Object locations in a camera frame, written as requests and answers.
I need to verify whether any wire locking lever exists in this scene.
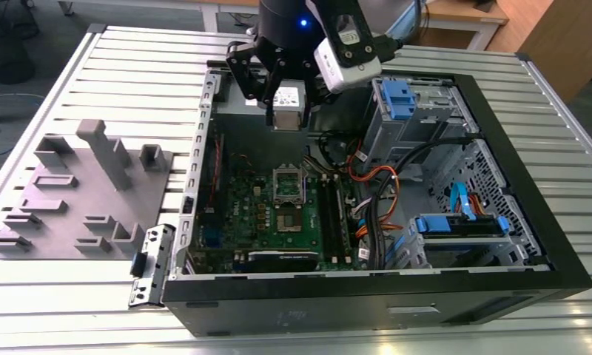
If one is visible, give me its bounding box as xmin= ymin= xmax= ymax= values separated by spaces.
xmin=299 ymin=160 xmax=313 ymax=209

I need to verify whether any grey parts rack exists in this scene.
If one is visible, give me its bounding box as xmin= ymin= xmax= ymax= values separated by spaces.
xmin=0 ymin=118 xmax=175 ymax=262

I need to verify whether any hard disk in blue carrier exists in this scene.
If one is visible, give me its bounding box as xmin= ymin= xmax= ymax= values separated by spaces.
xmin=413 ymin=214 xmax=510 ymax=237

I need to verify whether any thick black cable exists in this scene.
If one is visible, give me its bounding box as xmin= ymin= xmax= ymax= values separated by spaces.
xmin=364 ymin=136 xmax=477 ymax=269

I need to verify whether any thin red wire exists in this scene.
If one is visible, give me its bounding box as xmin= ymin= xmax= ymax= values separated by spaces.
xmin=203 ymin=132 xmax=226 ymax=214

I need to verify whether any metal slot bracket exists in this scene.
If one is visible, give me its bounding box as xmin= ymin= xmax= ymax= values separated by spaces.
xmin=126 ymin=223 xmax=177 ymax=308

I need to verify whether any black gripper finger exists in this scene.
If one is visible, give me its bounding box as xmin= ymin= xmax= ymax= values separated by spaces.
xmin=298 ymin=58 xmax=340 ymax=130
xmin=225 ymin=40 xmax=283 ymax=129

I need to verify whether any black PC case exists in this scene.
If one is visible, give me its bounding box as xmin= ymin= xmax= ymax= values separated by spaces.
xmin=159 ymin=58 xmax=592 ymax=337

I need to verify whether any blue flat wire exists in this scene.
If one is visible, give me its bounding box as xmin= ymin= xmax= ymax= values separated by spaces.
xmin=388 ymin=235 xmax=412 ymax=268
xmin=449 ymin=182 xmax=477 ymax=222

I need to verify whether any silver CPU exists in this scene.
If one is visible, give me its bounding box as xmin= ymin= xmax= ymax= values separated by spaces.
xmin=270 ymin=110 xmax=303 ymax=132

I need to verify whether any grey metal drive cage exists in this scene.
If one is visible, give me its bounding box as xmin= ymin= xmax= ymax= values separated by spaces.
xmin=362 ymin=77 xmax=480 ymax=167

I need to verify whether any brown wooden cabinet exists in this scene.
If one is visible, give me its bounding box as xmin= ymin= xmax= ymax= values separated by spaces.
xmin=488 ymin=0 xmax=592 ymax=103

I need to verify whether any black camera cable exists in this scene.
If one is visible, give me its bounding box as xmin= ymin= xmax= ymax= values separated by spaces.
xmin=372 ymin=32 xmax=406 ymax=63

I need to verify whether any green motherboard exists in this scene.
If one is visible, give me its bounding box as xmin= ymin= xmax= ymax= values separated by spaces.
xmin=191 ymin=147 xmax=364 ymax=275

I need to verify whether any wooden desk white frame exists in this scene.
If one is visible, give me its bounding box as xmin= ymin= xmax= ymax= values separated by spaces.
xmin=421 ymin=0 xmax=510 ymax=51

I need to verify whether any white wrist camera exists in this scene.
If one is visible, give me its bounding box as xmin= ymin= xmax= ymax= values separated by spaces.
xmin=305 ymin=0 xmax=384 ymax=94

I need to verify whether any CPU socket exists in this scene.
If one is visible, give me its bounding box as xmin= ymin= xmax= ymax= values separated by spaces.
xmin=274 ymin=205 xmax=306 ymax=237

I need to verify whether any blue drive bay latch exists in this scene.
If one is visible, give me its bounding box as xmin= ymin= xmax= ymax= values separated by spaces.
xmin=381 ymin=78 xmax=418 ymax=121

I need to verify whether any grey metal disk cage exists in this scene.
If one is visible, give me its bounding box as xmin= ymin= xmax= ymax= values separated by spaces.
xmin=404 ymin=214 xmax=544 ymax=269

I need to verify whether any black graphics card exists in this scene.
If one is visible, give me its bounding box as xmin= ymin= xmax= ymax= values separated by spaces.
xmin=245 ymin=250 xmax=322 ymax=273

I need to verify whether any orange red wire bundle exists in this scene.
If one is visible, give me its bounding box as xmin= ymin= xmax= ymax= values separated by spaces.
xmin=346 ymin=164 xmax=401 ymax=241

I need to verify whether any black bin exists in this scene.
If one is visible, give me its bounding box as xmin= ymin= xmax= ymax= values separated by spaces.
xmin=0 ymin=14 xmax=35 ymax=85

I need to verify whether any grey power supply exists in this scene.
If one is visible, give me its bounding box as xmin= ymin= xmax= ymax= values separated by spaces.
xmin=211 ymin=78 xmax=313 ymax=166

